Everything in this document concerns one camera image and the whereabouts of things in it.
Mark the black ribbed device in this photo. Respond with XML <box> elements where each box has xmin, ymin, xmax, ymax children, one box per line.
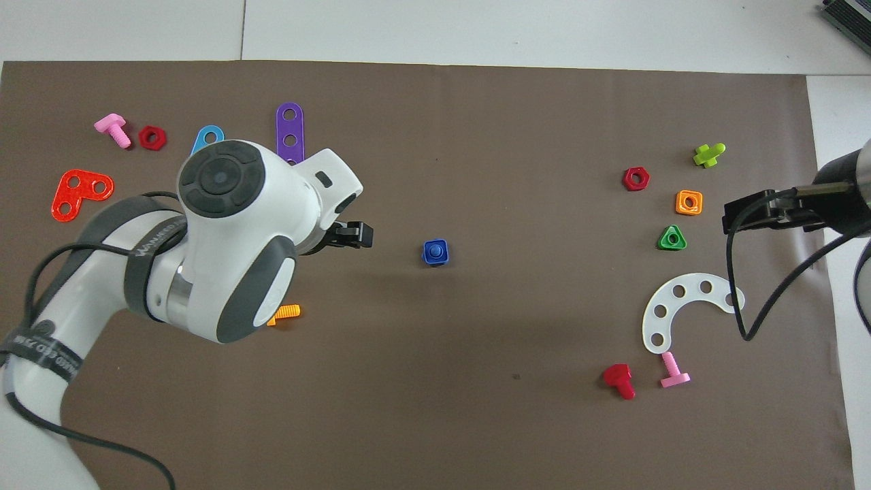
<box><xmin>819</xmin><ymin>0</ymin><xmax>871</xmax><ymax>38</ymax></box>

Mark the pink plastic screw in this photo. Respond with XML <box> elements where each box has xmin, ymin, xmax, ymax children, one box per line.
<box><xmin>660</xmin><ymin>351</ymin><xmax>691</xmax><ymax>389</ymax></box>
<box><xmin>94</xmin><ymin>113</ymin><xmax>132</xmax><ymax>149</ymax></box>

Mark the lime cross-head plastic screw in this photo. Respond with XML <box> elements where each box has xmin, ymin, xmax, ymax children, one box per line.
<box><xmin>693</xmin><ymin>142</ymin><xmax>727</xmax><ymax>169</ymax></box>

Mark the white curved five-hole plate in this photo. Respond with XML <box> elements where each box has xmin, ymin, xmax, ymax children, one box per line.
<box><xmin>642</xmin><ymin>273</ymin><xmax>746</xmax><ymax>355</ymax></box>

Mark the blue two-hole plastic plate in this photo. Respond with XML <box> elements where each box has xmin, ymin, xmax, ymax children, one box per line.
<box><xmin>191</xmin><ymin>125</ymin><xmax>225</xmax><ymax>156</ymax></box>

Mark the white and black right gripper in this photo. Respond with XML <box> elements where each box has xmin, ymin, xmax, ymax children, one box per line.
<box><xmin>723</xmin><ymin>142</ymin><xmax>868</xmax><ymax>237</ymax></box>

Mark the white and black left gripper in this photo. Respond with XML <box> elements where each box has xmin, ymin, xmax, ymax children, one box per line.
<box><xmin>297</xmin><ymin>148</ymin><xmax>374</xmax><ymax>256</ymax></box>

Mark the red hex-head plastic screw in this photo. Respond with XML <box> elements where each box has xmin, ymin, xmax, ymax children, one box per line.
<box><xmin>602</xmin><ymin>363</ymin><xmax>636</xmax><ymax>401</ymax></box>

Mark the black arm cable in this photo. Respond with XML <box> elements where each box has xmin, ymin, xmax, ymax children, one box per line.
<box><xmin>725</xmin><ymin>180</ymin><xmax>871</xmax><ymax>341</ymax></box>
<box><xmin>0</xmin><ymin>193</ymin><xmax>179</xmax><ymax>490</ymax></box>

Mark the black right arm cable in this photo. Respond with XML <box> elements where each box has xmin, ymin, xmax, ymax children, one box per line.
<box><xmin>725</xmin><ymin>180</ymin><xmax>871</xmax><ymax>341</ymax></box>

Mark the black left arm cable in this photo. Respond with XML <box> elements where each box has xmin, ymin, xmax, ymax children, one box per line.
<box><xmin>0</xmin><ymin>193</ymin><xmax>179</xmax><ymax>490</ymax></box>

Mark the purple four-hole plastic plate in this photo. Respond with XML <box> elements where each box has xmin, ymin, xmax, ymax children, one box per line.
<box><xmin>276</xmin><ymin>102</ymin><xmax>306</xmax><ymax>166</ymax></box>

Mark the orange three-hole corner plate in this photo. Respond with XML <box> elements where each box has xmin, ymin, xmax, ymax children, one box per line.
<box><xmin>52</xmin><ymin>169</ymin><xmax>115</xmax><ymax>223</ymax></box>

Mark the brown table mat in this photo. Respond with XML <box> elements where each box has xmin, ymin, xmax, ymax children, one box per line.
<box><xmin>0</xmin><ymin>60</ymin><xmax>855</xmax><ymax>490</ymax></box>

